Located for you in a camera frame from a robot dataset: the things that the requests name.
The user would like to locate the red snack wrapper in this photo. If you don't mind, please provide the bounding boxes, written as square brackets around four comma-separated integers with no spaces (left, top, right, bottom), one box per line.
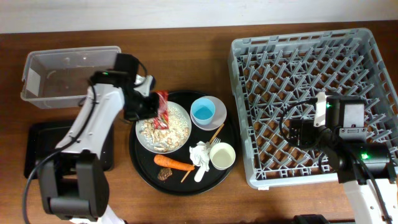
[154,90,169,129]

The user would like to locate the blue plastic cup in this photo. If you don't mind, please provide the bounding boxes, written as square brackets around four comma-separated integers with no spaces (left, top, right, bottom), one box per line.
[190,98,216,125]

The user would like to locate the white tissue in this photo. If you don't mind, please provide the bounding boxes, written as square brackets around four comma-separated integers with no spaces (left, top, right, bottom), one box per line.
[189,141,210,172]

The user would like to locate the cream paper cup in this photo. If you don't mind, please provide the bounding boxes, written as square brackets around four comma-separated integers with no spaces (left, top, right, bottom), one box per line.
[210,142,236,170]

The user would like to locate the pink small bowl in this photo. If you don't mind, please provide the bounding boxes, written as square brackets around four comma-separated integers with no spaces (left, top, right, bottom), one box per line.
[190,96,227,131]

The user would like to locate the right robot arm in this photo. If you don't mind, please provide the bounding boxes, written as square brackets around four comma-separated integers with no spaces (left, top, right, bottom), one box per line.
[282,92,397,223]

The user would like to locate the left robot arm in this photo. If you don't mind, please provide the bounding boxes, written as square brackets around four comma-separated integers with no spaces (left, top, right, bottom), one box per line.
[22,70,159,223]

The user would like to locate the grey dishwasher rack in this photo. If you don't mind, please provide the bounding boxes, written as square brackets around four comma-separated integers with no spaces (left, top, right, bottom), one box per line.
[228,28,397,190]

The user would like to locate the grey plate with food scraps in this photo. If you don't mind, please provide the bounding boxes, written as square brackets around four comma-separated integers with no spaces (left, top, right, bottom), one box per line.
[135,101,192,154]

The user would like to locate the orange carrot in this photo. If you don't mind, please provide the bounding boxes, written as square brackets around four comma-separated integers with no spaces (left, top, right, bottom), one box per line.
[154,154,195,171]

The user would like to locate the brown food lump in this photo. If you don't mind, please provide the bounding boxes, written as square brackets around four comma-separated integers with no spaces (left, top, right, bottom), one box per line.
[157,167,172,181]

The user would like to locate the wooden chopstick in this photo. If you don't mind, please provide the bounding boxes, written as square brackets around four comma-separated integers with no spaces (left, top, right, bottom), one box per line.
[180,123,224,183]

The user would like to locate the round black tray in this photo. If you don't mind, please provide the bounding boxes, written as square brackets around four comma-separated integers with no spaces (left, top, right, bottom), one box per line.
[128,90,240,197]

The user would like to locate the clear plastic bin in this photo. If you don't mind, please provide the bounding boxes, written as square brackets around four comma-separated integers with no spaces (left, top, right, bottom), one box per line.
[21,46,121,109]

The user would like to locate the white plastic fork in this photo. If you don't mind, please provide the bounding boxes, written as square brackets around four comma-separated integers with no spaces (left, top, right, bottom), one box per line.
[194,138,221,182]

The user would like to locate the black rectangular tray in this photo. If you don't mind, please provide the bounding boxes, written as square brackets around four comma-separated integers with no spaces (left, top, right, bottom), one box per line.
[24,119,114,179]

